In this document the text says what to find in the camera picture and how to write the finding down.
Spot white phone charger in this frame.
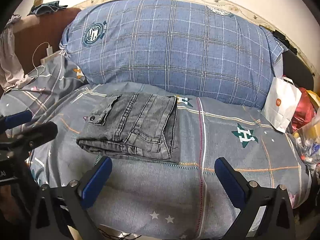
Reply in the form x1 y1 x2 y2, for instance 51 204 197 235
46 45 53 56

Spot teal cloth on headboard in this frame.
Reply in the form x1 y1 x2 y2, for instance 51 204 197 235
28 1 68 16

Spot black cable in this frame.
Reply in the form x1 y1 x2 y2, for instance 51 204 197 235
97 227 143 240

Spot white Xiaomi paper bag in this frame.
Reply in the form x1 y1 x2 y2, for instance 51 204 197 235
261 76 302 133

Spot brown wooden headboard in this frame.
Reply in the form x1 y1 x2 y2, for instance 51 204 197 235
13 8 81 74

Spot blue plaid pillow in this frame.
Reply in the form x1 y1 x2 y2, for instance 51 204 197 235
60 0 287 108

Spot white charging cable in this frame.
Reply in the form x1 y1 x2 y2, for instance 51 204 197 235
23 41 51 79

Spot grey denim pants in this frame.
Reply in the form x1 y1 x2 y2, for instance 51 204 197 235
76 92 180 163

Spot clear plastic bag with items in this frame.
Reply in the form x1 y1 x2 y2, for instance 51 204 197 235
291 89 320 178

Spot pink grey hanging garment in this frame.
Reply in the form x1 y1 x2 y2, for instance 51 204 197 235
0 14 34 93

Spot red plastic bag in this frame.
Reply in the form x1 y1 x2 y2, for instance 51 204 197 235
291 88 315 132

